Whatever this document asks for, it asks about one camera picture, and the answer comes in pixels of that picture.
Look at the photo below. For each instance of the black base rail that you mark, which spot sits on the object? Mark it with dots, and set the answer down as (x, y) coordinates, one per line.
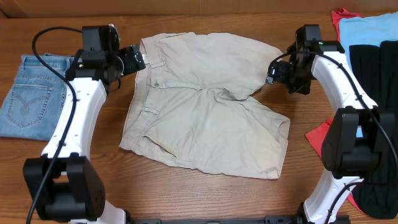
(214, 220)

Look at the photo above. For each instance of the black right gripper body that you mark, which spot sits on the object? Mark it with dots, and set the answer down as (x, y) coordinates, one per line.
(296, 76)

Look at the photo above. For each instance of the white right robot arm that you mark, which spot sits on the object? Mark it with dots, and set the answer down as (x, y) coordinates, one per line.
(359, 138)

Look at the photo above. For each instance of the folded blue denim jeans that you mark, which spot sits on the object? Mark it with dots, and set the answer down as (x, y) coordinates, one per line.
(34, 103)

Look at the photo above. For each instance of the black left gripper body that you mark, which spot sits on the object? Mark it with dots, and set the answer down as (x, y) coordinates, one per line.
(125, 62)

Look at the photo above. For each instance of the beige cotton shorts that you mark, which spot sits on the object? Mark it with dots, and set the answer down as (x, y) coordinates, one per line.
(193, 106)

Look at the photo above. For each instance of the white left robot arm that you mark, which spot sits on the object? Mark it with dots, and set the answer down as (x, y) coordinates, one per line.
(63, 184)

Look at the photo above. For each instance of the light blue t-shirt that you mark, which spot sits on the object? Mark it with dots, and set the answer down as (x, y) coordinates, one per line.
(371, 48)

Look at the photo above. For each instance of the red garment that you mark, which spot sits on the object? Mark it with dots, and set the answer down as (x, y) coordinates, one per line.
(317, 135)

